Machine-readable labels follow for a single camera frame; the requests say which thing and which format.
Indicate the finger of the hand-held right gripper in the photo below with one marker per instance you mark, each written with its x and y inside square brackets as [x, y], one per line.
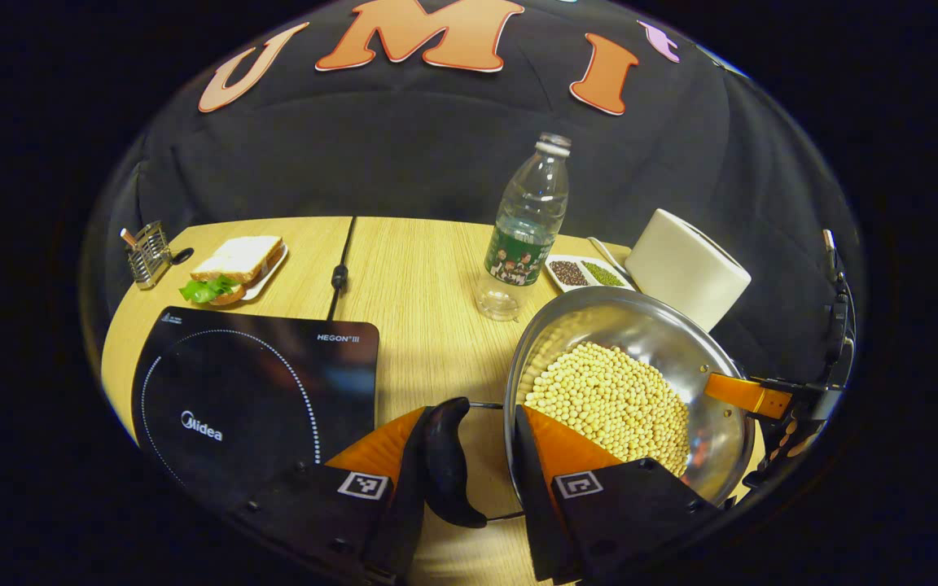
[750, 395]

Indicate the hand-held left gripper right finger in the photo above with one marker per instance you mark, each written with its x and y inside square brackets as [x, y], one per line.
[528, 488]

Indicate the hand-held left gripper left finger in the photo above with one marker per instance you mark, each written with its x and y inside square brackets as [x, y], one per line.
[408, 505]

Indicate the black induction cooktop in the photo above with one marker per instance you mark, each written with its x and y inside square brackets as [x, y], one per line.
[249, 391]

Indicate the pile of soybeans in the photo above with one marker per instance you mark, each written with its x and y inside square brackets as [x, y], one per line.
[615, 399]

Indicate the white spoon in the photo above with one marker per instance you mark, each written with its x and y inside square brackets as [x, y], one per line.
[606, 254]

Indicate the white divided bean dish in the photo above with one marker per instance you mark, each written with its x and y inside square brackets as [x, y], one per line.
[587, 274]

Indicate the white sandwich plate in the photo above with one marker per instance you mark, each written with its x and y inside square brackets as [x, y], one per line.
[265, 278]

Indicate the clear plastic water bottle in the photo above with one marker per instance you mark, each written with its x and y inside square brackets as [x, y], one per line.
[528, 220]

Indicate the sandwich with lettuce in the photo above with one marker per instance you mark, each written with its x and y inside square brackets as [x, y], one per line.
[233, 264]

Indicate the small black round object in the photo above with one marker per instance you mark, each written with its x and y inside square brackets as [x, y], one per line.
[182, 255]

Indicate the black backdrop cloth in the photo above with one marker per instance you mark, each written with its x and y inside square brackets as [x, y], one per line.
[404, 146]

